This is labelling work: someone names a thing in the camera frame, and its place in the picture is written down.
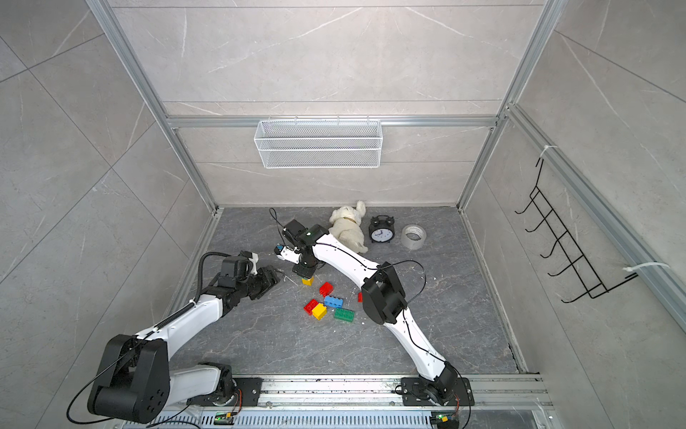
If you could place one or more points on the white wire mesh basket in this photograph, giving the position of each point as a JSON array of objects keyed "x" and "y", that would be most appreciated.
[{"x": 309, "y": 144}]

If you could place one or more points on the white plush dog toy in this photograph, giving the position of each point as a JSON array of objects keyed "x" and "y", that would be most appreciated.
[{"x": 345, "y": 226}]

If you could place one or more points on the red square lego brick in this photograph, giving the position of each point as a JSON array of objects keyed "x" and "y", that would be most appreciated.
[
  {"x": 311, "y": 305},
  {"x": 326, "y": 289}
]

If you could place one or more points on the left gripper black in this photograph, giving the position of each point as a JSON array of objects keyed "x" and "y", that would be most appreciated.
[{"x": 267, "y": 281}]

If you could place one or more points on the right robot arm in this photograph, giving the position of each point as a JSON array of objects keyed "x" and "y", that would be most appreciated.
[{"x": 384, "y": 300}]

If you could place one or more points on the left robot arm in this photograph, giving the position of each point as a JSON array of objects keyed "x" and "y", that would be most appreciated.
[{"x": 135, "y": 381}]

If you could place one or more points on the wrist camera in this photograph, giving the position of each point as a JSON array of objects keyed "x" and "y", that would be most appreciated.
[
  {"x": 286, "y": 253},
  {"x": 251, "y": 260}
]

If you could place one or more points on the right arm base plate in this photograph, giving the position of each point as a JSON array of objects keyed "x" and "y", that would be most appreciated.
[{"x": 415, "y": 393}]

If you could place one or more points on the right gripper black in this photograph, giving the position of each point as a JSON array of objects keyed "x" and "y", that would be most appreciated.
[{"x": 300, "y": 270}]

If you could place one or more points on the black wire hook rack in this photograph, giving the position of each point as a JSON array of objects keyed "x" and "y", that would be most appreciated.
[{"x": 565, "y": 244}]

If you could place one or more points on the black alarm clock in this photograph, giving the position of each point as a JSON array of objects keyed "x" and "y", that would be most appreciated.
[{"x": 382, "y": 228}]

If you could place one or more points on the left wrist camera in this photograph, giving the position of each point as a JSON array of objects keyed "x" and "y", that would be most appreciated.
[{"x": 251, "y": 260}]

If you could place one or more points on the blue long lego brick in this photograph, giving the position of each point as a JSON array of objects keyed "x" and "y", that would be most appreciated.
[{"x": 331, "y": 301}]

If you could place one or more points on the red square lego brick bottom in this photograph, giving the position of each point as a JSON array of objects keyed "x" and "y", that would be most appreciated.
[{"x": 311, "y": 305}]

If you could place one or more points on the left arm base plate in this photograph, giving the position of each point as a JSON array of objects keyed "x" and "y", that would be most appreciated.
[{"x": 246, "y": 390}]

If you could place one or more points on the dark green long lego brick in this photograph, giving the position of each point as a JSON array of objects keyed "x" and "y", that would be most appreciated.
[{"x": 344, "y": 315}]

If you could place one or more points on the yellow square lego brick bottom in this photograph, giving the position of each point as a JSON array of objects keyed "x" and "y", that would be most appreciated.
[{"x": 319, "y": 311}]

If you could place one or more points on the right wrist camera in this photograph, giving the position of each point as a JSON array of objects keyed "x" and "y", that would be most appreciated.
[{"x": 286, "y": 253}]

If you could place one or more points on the aluminium mounting rail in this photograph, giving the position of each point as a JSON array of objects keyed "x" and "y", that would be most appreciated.
[{"x": 491, "y": 392}]

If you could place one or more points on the red square lego brick top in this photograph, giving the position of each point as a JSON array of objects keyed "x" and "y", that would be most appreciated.
[{"x": 326, "y": 289}]

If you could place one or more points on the clear tape roll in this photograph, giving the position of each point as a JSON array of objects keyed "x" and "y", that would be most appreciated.
[{"x": 413, "y": 237}]

